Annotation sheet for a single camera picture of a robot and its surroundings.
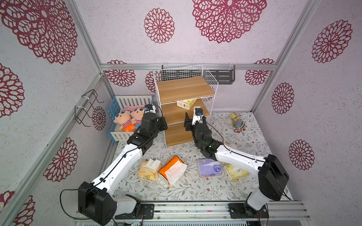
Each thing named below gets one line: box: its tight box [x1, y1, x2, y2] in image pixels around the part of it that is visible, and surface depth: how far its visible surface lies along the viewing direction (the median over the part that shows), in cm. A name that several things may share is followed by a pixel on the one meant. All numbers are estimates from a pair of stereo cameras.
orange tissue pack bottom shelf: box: [157, 154, 188, 186], surface depth 84 cm
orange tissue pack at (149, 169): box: [137, 158, 162, 183], surface depth 85 cm
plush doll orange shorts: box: [113, 110, 137, 132], surface depth 102 cm
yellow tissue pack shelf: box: [176, 98, 197, 111], surface depth 87 cm
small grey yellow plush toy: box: [229, 112, 247, 134], surface depth 109 cm
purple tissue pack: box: [197, 158, 223, 178], surface depth 85 cm
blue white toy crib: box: [107, 94, 155, 143], surface depth 106 cm
